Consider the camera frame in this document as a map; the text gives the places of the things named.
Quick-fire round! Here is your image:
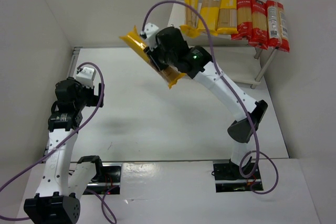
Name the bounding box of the yellow Pastatime spaghetti bag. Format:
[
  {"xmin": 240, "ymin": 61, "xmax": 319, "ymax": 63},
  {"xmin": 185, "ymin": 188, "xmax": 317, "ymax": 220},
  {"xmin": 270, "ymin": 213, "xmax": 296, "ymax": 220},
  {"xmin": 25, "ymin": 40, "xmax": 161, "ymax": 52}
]
[{"xmin": 119, "ymin": 25, "xmax": 186, "ymax": 90}]

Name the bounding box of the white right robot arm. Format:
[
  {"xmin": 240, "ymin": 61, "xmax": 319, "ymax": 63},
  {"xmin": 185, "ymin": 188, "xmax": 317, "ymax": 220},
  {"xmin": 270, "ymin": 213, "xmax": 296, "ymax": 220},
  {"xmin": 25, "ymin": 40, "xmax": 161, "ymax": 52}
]
[{"xmin": 140, "ymin": 23, "xmax": 268, "ymax": 168}]

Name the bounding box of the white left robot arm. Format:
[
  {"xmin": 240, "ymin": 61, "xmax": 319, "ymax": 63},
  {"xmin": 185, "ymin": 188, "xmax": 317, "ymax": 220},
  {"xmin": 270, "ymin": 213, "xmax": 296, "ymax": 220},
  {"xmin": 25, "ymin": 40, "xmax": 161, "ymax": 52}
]
[{"xmin": 24, "ymin": 77, "xmax": 101, "ymax": 223}]

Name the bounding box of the yellow pasta bag far left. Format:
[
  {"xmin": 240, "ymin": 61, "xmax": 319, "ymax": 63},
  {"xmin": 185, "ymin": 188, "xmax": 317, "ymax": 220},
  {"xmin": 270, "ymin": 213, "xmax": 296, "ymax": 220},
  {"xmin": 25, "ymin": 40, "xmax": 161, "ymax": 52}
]
[{"xmin": 180, "ymin": 0, "xmax": 200, "ymax": 38}]

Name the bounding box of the yellow pasta bag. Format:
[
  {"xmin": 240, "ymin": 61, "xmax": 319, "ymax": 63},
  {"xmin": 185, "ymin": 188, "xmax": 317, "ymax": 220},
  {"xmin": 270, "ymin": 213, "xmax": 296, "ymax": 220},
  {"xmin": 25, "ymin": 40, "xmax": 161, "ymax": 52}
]
[
  {"xmin": 217, "ymin": 0, "xmax": 238, "ymax": 35},
  {"xmin": 200, "ymin": 0, "xmax": 221, "ymax": 36},
  {"xmin": 180, "ymin": 0, "xmax": 200, "ymax": 38}
]

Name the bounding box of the white two-tier shelf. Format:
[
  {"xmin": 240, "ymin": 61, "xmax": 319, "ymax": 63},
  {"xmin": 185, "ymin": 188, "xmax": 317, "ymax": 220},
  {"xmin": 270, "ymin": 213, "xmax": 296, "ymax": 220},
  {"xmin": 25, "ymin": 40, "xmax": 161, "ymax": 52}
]
[{"xmin": 168, "ymin": 3, "xmax": 278, "ymax": 89}]

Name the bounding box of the red pasta bag middle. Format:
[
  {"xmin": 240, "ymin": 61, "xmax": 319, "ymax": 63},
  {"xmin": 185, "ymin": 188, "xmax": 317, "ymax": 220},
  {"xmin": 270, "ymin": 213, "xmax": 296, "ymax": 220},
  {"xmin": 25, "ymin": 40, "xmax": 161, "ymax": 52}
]
[{"xmin": 249, "ymin": 0, "xmax": 268, "ymax": 50}]

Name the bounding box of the red pasta bag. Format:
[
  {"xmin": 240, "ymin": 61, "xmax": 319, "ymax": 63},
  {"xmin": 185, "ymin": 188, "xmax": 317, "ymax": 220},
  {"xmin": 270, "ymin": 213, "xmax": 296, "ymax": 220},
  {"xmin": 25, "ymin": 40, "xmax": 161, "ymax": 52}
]
[
  {"xmin": 266, "ymin": 0, "xmax": 290, "ymax": 52},
  {"xmin": 249, "ymin": 0, "xmax": 268, "ymax": 50},
  {"xmin": 231, "ymin": 0, "xmax": 253, "ymax": 40}
]

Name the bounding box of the red pasta bag far right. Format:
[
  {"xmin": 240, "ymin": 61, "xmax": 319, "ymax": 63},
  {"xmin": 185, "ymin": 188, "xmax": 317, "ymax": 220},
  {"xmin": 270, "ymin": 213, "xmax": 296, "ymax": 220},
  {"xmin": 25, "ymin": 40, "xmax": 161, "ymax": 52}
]
[{"xmin": 266, "ymin": 0, "xmax": 290, "ymax": 52}]

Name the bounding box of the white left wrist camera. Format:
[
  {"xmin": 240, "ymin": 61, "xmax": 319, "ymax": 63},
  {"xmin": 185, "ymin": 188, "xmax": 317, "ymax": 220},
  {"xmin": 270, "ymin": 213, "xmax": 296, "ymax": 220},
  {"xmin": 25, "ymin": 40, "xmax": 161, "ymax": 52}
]
[{"xmin": 75, "ymin": 67, "xmax": 96, "ymax": 89}]

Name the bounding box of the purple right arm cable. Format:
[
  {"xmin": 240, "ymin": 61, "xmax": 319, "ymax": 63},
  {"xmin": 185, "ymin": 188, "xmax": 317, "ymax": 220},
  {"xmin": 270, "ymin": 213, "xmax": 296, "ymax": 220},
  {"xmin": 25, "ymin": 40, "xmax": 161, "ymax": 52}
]
[{"xmin": 141, "ymin": 0, "xmax": 279, "ymax": 195}]

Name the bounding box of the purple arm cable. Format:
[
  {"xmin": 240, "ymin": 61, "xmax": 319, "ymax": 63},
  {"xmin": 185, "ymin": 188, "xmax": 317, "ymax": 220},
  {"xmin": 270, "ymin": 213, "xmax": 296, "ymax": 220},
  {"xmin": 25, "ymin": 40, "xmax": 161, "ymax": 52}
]
[
  {"xmin": 0, "ymin": 62, "xmax": 117, "ymax": 224},
  {"xmin": 141, "ymin": 0, "xmax": 279, "ymax": 195}
]

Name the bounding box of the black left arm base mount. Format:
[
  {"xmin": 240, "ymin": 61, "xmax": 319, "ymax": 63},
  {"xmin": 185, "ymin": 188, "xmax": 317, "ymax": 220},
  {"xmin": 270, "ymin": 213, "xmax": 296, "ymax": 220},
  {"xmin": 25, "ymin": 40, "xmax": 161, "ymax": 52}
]
[{"xmin": 87, "ymin": 163, "xmax": 122, "ymax": 196}]

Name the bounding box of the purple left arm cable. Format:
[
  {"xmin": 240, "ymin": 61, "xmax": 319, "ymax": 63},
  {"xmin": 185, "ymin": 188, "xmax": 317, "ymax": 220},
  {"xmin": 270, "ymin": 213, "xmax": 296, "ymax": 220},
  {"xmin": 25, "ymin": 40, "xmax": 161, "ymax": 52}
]
[{"xmin": 0, "ymin": 62, "xmax": 117, "ymax": 224}]

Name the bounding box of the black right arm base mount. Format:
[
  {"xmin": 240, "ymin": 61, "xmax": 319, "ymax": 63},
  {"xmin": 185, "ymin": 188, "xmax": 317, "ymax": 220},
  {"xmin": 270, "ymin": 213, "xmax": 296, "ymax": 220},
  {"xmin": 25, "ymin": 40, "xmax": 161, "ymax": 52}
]
[{"xmin": 212, "ymin": 162, "xmax": 264, "ymax": 193}]

